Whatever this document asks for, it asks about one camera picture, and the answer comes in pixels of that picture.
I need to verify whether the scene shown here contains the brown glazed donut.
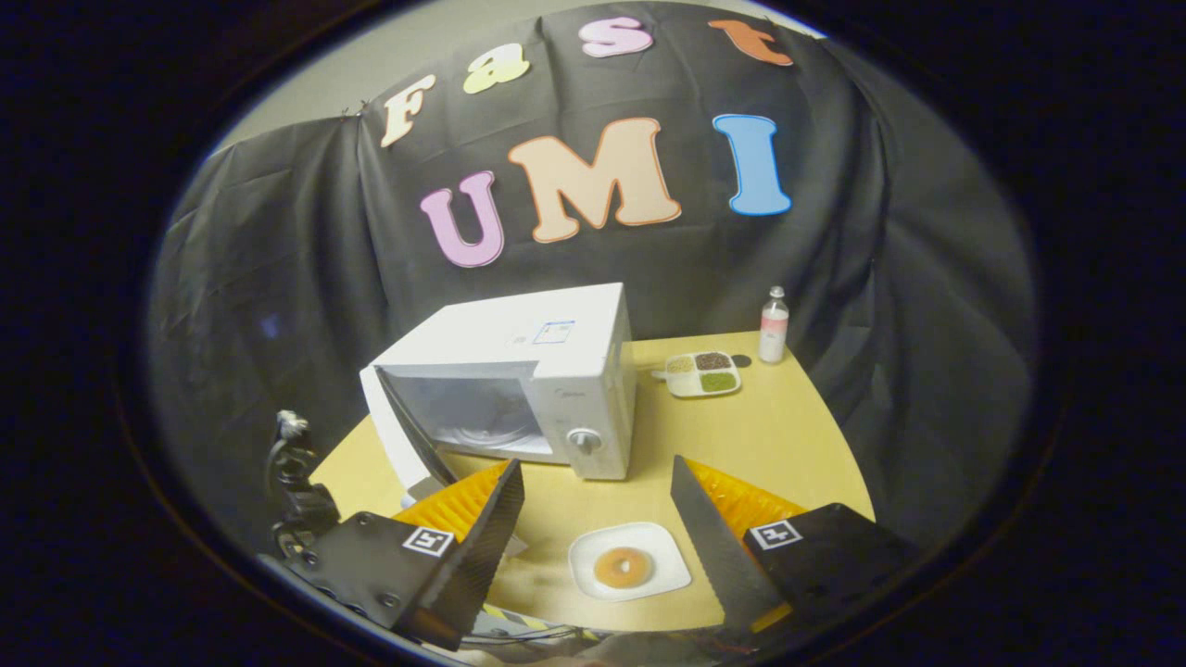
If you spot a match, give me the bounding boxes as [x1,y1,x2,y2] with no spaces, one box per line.
[594,547,655,590]

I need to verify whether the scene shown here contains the white square plate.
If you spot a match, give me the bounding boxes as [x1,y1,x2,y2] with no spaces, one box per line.
[567,522,693,603]

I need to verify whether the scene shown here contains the clear bottle with pink label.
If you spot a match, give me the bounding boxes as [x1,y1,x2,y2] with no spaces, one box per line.
[758,286,790,364]

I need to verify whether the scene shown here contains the white microwave oven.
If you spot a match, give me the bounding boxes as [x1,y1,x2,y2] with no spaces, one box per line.
[360,283,638,506]

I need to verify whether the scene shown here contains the black backdrop cloth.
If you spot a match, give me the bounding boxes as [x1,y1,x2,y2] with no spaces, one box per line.
[148,0,1039,557]

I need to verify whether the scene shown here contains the white divided tray of grains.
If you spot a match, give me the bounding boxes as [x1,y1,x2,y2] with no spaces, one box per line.
[651,350,743,399]

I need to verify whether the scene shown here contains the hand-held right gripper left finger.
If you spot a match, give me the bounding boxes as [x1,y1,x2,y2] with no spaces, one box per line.
[278,459,526,651]

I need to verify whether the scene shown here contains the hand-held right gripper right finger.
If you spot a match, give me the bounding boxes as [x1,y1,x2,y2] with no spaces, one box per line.
[670,454,923,640]

